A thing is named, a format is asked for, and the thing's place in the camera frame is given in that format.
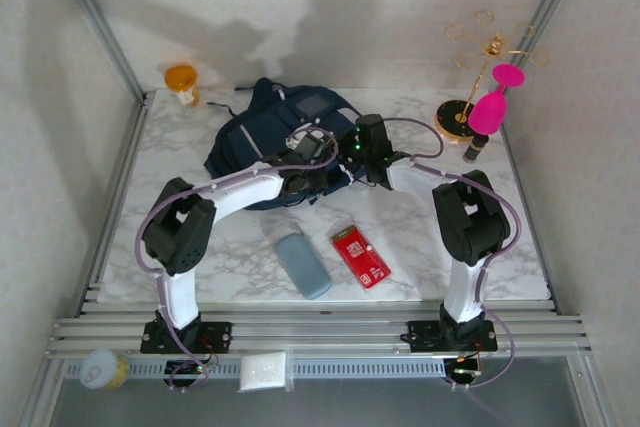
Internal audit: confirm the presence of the aluminium rail bed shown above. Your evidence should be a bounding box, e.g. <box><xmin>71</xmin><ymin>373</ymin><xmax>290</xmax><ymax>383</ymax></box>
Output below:
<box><xmin>44</xmin><ymin>299</ymin><xmax>594</xmax><ymax>361</ymax></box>

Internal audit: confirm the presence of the red card packet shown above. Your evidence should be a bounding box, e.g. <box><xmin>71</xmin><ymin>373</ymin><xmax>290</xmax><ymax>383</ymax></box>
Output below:
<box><xmin>329</xmin><ymin>224</ymin><xmax>392</xmax><ymax>292</ymax></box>

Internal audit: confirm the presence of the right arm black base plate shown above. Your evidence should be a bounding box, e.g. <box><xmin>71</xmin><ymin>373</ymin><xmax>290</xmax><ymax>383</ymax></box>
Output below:
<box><xmin>407</xmin><ymin>319</ymin><xmax>496</xmax><ymax>353</ymax></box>

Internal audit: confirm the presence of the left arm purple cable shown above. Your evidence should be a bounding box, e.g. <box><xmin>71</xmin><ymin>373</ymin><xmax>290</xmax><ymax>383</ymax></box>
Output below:
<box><xmin>137</xmin><ymin>125</ymin><xmax>341</xmax><ymax>393</ymax></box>

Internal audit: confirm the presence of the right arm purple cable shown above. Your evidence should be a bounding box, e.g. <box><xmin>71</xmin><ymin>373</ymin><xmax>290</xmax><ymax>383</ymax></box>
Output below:
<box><xmin>382</xmin><ymin>116</ymin><xmax>524</xmax><ymax>393</ymax></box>

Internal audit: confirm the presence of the white plastic packet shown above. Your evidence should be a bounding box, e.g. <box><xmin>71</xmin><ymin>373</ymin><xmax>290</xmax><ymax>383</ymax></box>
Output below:
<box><xmin>238</xmin><ymin>350</ymin><xmax>295</xmax><ymax>393</ymax></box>

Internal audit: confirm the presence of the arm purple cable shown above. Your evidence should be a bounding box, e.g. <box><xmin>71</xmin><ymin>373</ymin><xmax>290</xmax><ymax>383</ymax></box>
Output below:
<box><xmin>137</xmin><ymin>125</ymin><xmax>341</xmax><ymax>393</ymax></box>
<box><xmin>382</xmin><ymin>116</ymin><xmax>524</xmax><ymax>393</ymax></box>

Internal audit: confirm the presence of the pink wine glass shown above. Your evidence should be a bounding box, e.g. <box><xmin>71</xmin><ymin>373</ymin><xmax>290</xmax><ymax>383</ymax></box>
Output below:
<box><xmin>467</xmin><ymin>62</ymin><xmax>527</xmax><ymax>136</ymax></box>

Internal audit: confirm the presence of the blue-grey pencil case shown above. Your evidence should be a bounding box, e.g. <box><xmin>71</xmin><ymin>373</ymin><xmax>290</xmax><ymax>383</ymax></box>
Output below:
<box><xmin>274</xmin><ymin>231</ymin><xmax>333</xmax><ymax>301</ymax></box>

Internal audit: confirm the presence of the grey slotted cable duct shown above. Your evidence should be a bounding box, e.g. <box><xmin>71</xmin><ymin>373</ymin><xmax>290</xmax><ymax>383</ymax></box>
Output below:
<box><xmin>64</xmin><ymin>357</ymin><xmax>481</xmax><ymax>382</ymax></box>

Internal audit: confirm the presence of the navy blue backpack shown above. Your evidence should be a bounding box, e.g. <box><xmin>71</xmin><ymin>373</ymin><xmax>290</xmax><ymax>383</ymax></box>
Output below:
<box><xmin>203</xmin><ymin>76</ymin><xmax>369</xmax><ymax>211</ymax></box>

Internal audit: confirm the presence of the aluminium side rail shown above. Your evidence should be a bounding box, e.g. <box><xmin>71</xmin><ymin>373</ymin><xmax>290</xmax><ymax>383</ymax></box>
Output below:
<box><xmin>499</xmin><ymin>121</ymin><xmax>561</xmax><ymax>318</ymax></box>
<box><xmin>74</xmin><ymin>90</ymin><xmax>154</xmax><ymax>318</ymax></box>

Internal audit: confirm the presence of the tin can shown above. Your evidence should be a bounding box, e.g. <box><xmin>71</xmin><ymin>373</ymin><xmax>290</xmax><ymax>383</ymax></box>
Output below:
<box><xmin>79</xmin><ymin>349</ymin><xmax>131</xmax><ymax>392</ymax></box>

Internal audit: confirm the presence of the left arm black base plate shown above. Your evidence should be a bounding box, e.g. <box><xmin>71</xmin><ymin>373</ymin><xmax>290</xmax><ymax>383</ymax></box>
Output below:
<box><xmin>140</xmin><ymin>320</ymin><xmax>234</xmax><ymax>354</ymax></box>

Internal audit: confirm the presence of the small brown bottle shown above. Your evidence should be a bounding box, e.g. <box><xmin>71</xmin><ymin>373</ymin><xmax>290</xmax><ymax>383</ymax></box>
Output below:
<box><xmin>462</xmin><ymin>132</ymin><xmax>489</xmax><ymax>164</ymax></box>

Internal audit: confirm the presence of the orange pill bottle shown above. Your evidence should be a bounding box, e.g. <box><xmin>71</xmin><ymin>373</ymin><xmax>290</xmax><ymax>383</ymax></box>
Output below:
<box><xmin>163</xmin><ymin>63</ymin><xmax>201</xmax><ymax>108</ymax></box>

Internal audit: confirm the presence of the gold wire glass rack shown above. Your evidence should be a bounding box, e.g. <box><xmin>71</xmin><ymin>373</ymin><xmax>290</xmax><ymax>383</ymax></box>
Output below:
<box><xmin>433</xmin><ymin>10</ymin><xmax>551</xmax><ymax>143</ymax></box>

